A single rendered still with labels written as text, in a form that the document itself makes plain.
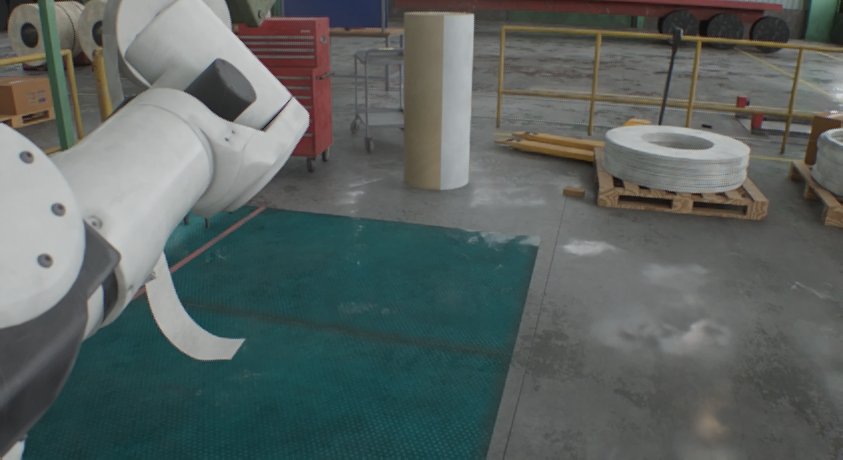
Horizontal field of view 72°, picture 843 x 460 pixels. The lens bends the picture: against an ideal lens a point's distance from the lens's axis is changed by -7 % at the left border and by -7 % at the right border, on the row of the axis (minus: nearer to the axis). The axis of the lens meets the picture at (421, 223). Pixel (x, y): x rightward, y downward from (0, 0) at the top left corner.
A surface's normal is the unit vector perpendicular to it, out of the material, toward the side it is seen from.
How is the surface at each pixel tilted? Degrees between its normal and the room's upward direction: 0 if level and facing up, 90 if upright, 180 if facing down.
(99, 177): 35
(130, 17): 90
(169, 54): 89
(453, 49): 90
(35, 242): 53
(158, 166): 57
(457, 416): 0
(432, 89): 90
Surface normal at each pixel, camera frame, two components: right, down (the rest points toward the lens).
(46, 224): 0.77, -0.48
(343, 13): -0.28, 0.34
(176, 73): 0.02, 0.44
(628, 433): 0.01, -0.93
